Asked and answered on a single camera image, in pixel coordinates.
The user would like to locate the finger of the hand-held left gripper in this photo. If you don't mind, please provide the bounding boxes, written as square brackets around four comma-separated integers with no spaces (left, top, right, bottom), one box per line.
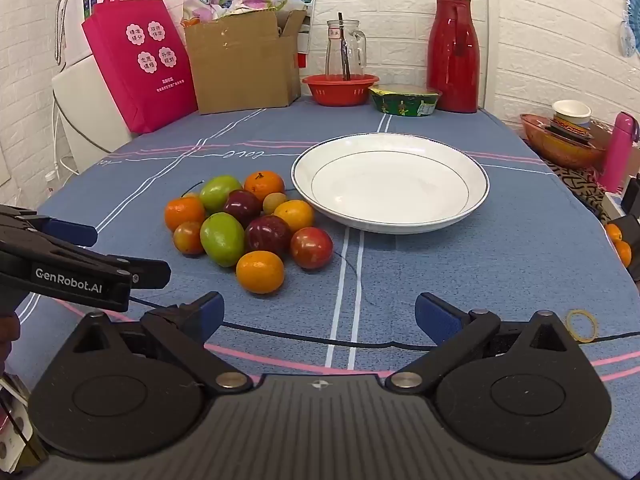
[115,257,172,289]
[37,216,99,249]

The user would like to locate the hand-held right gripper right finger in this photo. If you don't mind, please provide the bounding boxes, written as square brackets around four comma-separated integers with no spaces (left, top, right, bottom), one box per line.
[387,292,586,391]

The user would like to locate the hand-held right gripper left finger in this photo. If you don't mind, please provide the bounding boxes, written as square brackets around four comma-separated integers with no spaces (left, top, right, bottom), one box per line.
[55,291,252,395]

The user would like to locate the red and green fruit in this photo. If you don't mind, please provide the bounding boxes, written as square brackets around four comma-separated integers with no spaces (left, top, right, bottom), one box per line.
[173,221,206,256]

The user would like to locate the small orange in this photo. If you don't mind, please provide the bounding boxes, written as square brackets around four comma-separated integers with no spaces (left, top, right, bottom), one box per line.
[273,200,315,233]
[236,250,285,295]

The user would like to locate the orange with thin wire stem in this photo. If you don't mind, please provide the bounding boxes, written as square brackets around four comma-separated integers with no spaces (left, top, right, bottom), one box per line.
[165,197,206,232]

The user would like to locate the dark red plum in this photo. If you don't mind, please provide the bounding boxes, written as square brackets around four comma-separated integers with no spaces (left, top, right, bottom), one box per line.
[223,189,263,227]
[244,215,292,260]

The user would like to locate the brown longan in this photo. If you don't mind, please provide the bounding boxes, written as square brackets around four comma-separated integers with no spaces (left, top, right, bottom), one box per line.
[262,192,288,216]

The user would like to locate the large orange with green calyx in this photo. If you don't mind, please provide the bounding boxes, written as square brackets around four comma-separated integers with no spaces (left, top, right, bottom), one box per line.
[244,170,286,203]

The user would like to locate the white plate with blue rim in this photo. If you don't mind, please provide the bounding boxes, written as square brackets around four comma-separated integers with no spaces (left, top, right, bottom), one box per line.
[291,132,491,235]

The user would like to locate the blue striped tablecloth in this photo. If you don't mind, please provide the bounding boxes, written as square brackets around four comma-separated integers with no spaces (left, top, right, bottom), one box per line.
[10,95,640,461]

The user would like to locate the white appliance cabinet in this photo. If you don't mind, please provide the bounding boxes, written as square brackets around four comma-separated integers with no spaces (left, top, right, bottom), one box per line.
[51,57,133,172]

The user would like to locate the yellow rubber band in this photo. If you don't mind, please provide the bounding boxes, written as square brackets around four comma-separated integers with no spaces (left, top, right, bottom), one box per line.
[565,309,600,344]

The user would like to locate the pink tote bag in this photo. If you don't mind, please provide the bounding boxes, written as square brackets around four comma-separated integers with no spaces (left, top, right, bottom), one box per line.
[81,0,199,134]

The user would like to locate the patterned side table cloth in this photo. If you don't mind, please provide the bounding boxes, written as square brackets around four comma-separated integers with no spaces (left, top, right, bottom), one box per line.
[520,125,640,226]

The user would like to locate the woven basket with dishes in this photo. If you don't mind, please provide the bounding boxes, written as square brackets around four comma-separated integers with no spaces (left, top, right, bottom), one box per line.
[519,113,618,170]

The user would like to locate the small white box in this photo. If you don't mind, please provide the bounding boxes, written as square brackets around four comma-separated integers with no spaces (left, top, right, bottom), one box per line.
[602,191,626,221]

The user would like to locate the green instant noodle bowl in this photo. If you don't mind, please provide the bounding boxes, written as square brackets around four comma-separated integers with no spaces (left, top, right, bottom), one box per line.
[368,84,443,117]

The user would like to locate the white water dispenser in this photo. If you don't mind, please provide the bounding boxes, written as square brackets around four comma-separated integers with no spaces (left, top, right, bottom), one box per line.
[56,0,137,67]

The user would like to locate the cardboard box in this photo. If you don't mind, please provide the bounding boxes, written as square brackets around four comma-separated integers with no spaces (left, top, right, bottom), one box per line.
[184,9,307,115]

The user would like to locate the black box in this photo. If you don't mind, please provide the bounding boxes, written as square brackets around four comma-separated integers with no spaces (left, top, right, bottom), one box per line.
[620,174,640,281]

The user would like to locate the red patterned packets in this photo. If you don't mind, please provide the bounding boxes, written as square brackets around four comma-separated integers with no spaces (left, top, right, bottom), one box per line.
[547,116,596,146]

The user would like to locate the red plastic bowl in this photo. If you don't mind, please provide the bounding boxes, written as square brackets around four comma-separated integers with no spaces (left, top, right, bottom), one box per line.
[301,73,380,107]

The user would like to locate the pink bottle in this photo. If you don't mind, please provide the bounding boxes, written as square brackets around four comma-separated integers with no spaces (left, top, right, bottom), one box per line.
[599,111,640,194]

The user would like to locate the white paper cup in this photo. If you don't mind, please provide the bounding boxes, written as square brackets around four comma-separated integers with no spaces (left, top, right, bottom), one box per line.
[552,99,593,128]

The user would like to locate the red thermos jug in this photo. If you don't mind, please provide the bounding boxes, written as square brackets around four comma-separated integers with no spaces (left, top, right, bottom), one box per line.
[426,0,482,114]

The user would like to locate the glass pitcher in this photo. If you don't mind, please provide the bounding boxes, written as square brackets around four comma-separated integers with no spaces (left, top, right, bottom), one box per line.
[325,19,368,81]

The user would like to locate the dark stirrer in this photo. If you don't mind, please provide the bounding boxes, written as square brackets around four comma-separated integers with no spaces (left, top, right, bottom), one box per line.
[337,11,352,81]

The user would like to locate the floral cloth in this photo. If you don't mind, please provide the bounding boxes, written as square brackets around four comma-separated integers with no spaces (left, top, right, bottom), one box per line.
[181,0,307,26]

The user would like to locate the large blue paper fan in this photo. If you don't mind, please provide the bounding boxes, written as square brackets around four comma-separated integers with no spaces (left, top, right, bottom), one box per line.
[619,0,640,57]

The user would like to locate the white wall conduit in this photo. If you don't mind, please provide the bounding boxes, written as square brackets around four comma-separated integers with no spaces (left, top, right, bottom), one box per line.
[482,0,493,108]

